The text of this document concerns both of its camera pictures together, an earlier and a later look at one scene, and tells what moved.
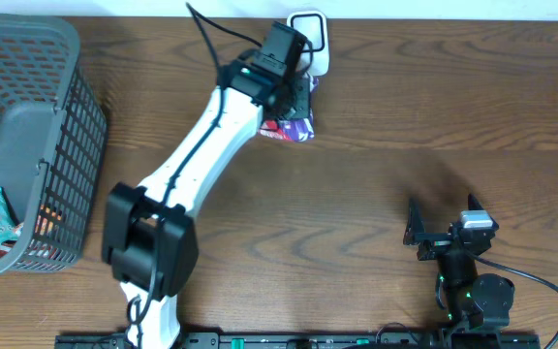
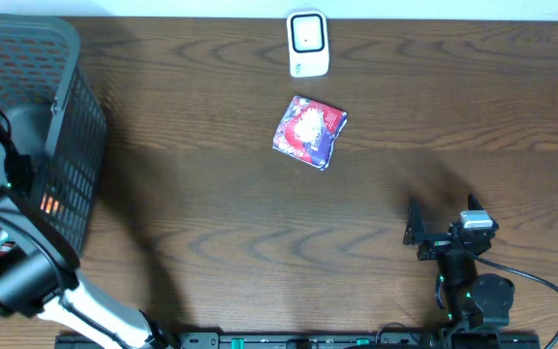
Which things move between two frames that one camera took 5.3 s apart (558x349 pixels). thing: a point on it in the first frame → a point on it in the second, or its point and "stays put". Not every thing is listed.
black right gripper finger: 474,204 stays put
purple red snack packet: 295,129 → 307,131
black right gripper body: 434,249 stays put
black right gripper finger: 415,223 stays put
